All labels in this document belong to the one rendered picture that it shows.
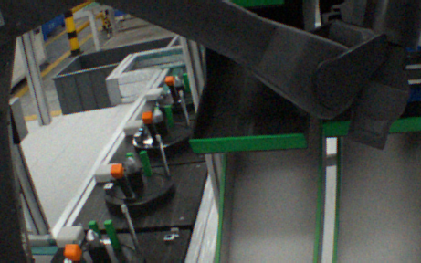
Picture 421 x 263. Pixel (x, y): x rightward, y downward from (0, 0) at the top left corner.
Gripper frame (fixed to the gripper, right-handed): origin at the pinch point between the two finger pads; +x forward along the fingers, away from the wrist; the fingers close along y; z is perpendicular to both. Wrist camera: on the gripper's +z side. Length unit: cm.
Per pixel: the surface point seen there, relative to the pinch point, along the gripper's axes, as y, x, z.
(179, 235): 34.5, 18.8, -23.9
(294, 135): 10.1, -3.2, -5.4
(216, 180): 24.0, 10.6, -13.0
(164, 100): 58, 77, -7
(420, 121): -4.8, -0.9, -5.7
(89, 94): 142, 181, -7
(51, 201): 83, 50, -26
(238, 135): 17.0, 0.0, -5.4
